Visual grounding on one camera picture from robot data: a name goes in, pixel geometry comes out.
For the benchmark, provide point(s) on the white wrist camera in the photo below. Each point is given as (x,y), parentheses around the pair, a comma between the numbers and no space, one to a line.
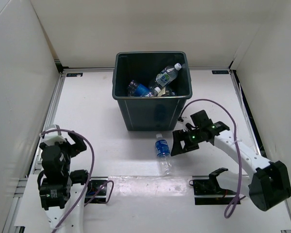
(184,121)
(51,138)

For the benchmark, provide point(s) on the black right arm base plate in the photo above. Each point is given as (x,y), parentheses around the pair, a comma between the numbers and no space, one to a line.
(205,194)

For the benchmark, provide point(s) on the clear bottle white blue label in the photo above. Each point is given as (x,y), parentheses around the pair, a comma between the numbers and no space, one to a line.
(168,74)

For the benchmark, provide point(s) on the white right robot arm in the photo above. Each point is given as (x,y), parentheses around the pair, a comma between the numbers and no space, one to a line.
(267,183)

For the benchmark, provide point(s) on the clear bottle dark blue label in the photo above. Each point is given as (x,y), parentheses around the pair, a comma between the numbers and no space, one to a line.
(163,154)

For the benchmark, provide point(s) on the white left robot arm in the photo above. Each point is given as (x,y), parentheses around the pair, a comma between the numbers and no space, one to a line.
(62,191)

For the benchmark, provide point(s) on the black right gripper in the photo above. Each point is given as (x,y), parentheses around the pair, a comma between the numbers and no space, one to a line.
(178,136)

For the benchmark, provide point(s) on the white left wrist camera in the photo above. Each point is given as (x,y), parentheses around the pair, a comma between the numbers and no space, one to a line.
(51,138)

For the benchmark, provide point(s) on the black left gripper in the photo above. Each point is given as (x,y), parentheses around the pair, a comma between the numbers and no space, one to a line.
(79,145)

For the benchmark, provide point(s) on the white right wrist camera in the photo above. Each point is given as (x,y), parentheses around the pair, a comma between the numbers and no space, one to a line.
(184,121)

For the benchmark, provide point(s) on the clear bottle apple label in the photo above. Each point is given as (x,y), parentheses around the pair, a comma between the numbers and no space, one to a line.
(166,91)

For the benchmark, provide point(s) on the clear unlabelled plastic bottle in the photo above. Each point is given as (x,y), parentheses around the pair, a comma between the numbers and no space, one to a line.
(154,89)

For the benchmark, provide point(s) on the dark green plastic bin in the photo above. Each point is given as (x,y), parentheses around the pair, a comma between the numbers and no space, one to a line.
(150,113)

